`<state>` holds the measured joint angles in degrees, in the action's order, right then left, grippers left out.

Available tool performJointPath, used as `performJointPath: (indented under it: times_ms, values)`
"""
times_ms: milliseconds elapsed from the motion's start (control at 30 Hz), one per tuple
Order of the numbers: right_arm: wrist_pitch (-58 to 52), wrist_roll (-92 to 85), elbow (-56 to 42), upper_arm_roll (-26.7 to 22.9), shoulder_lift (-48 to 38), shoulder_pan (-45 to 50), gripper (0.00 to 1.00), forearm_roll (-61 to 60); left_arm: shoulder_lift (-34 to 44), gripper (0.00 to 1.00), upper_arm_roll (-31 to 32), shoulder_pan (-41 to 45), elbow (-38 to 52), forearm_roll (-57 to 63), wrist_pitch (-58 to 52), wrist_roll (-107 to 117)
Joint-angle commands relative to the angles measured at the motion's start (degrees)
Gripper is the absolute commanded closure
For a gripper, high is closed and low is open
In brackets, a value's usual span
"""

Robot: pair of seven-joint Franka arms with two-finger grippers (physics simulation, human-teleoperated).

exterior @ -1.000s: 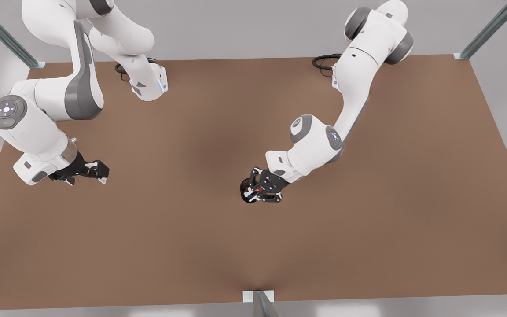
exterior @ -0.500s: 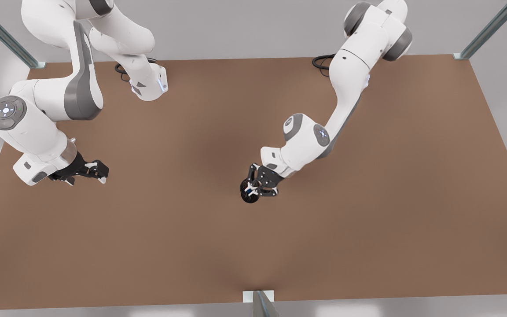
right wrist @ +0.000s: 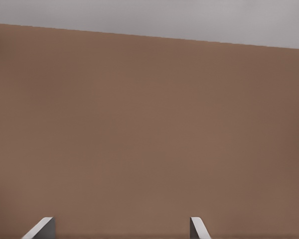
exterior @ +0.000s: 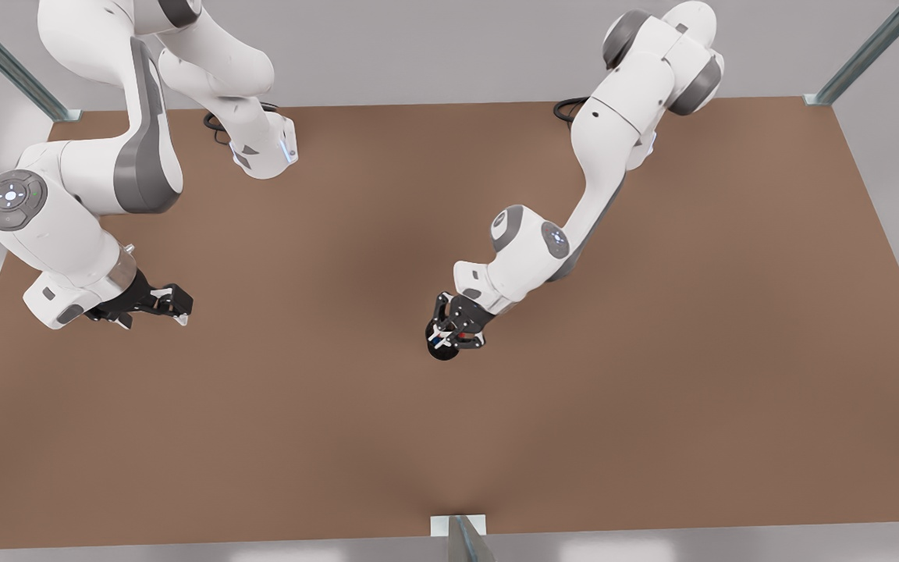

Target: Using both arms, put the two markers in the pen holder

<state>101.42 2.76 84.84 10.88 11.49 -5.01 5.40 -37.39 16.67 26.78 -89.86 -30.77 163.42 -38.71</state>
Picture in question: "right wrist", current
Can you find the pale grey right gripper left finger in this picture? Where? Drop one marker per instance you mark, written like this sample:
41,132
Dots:
44,229

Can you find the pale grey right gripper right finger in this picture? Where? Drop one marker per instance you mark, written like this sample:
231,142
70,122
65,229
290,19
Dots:
198,229

